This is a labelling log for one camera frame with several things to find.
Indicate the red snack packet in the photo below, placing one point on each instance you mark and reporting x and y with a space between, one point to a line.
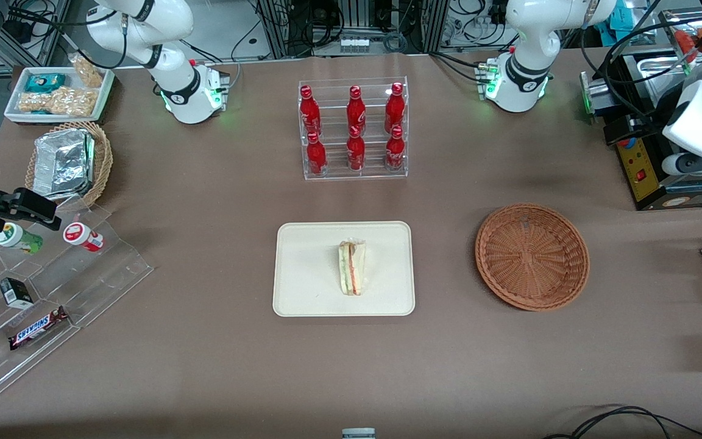
689 41

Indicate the red yogurt cup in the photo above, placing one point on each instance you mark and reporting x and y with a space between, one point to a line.
83 236

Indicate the beige plastic serving tray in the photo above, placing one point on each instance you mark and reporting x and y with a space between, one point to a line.
302 268

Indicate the clear acrylic bottle rack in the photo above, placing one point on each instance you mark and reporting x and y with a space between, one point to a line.
334 174

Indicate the black yellow grill machine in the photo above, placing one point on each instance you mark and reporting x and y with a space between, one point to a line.
640 171

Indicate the red cola bottle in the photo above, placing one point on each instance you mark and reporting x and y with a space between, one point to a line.
395 152
394 110
356 152
356 110
309 113
316 155

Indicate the grey white device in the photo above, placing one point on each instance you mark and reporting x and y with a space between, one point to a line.
358 433

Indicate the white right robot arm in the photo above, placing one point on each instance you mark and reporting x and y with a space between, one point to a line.
144 27

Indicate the aluminium equipment rack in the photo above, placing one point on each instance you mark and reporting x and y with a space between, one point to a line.
430 24

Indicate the triangle sandwich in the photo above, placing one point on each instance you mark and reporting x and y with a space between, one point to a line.
352 268

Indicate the small clear peanut snack bag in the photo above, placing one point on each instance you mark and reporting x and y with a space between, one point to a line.
88 72

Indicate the brown Snickers bar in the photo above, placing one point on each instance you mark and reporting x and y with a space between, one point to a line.
39 328

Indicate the silver foil container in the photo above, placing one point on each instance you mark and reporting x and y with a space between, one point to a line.
61 163

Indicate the oval tan wicker basket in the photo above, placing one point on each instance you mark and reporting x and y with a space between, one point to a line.
102 158

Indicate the small black carton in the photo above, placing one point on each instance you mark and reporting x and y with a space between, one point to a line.
17 292

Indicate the green yogurt cup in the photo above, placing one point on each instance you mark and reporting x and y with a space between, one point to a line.
19 239

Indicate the teal snack packet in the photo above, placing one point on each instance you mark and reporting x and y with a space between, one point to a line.
45 82

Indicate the round brown wicker basket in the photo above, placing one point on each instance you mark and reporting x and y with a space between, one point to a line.
531 256

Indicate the teal box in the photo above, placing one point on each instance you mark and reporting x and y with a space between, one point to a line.
628 15

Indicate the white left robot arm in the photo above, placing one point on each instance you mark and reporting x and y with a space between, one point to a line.
531 42

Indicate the white rectangular snack tray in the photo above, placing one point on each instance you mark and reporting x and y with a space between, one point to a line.
104 91

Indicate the white power strip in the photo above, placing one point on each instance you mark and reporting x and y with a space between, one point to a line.
354 44

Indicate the large clear peanut snack bag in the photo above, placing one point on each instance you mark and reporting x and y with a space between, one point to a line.
58 102

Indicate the clear acrylic stepped stand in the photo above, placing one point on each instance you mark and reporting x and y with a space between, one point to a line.
95 280

